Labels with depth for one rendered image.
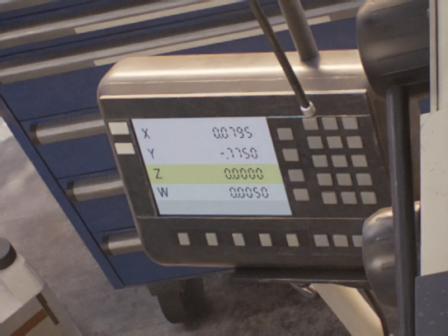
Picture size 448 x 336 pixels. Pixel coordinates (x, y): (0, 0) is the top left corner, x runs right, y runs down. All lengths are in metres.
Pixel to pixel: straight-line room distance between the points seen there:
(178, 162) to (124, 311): 1.64
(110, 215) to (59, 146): 0.18
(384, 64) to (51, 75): 1.97
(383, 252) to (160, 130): 0.87
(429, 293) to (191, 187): 1.16
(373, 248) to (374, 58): 0.13
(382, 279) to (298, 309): 2.34
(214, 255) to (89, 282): 1.67
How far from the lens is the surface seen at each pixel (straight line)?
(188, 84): 2.26
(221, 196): 2.30
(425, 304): 1.17
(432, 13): 1.37
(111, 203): 3.57
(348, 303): 2.46
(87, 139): 3.46
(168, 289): 3.77
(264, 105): 2.22
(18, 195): 4.24
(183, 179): 2.31
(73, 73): 3.35
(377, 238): 1.45
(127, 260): 3.68
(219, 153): 2.28
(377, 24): 1.42
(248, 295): 3.84
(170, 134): 2.29
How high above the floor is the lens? 2.77
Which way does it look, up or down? 43 degrees down
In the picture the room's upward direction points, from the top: 30 degrees counter-clockwise
